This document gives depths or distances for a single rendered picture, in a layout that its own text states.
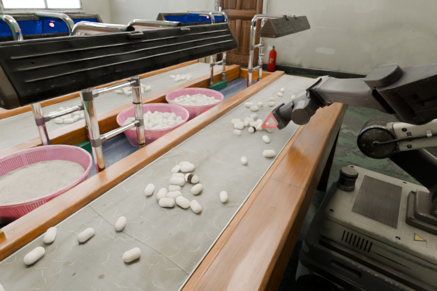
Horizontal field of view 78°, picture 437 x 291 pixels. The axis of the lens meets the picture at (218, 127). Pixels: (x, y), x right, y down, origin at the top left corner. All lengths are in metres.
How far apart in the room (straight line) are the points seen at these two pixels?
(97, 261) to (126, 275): 0.06
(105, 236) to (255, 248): 0.29
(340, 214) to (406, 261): 0.23
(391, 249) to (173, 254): 0.79
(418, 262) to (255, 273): 0.74
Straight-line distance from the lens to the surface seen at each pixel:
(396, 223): 1.19
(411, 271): 1.18
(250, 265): 0.51
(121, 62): 0.49
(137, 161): 0.78
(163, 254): 0.56
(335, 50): 5.34
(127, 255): 0.55
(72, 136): 1.02
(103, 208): 0.68
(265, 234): 0.56
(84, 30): 0.63
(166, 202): 0.64
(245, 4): 5.56
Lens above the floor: 1.16
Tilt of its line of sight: 25 degrees down
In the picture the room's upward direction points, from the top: 2 degrees clockwise
